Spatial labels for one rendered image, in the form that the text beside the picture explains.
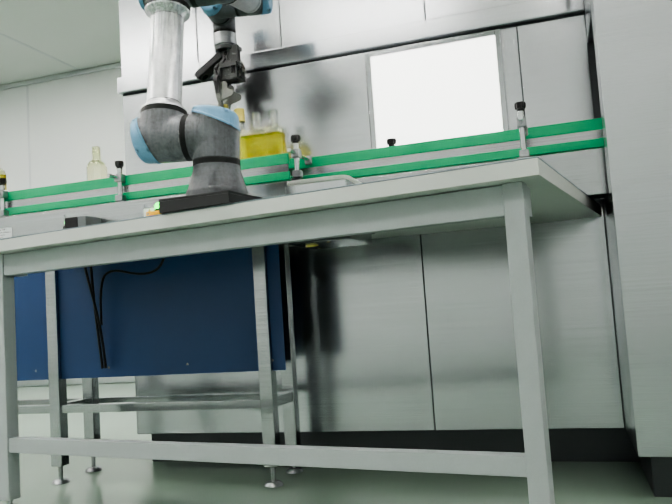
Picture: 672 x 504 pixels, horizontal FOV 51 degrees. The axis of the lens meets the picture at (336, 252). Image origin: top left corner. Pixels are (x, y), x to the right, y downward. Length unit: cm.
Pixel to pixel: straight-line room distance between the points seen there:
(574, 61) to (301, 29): 90
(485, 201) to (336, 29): 122
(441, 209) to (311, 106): 106
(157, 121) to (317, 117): 74
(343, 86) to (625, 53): 90
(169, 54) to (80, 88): 491
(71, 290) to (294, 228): 107
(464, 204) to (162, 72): 85
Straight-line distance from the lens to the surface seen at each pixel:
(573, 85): 231
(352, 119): 236
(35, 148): 697
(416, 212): 146
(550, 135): 208
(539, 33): 236
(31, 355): 257
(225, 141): 175
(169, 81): 187
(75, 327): 246
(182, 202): 170
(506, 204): 140
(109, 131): 652
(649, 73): 194
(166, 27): 193
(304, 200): 152
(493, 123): 227
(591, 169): 204
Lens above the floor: 50
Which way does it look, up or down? 5 degrees up
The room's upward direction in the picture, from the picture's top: 4 degrees counter-clockwise
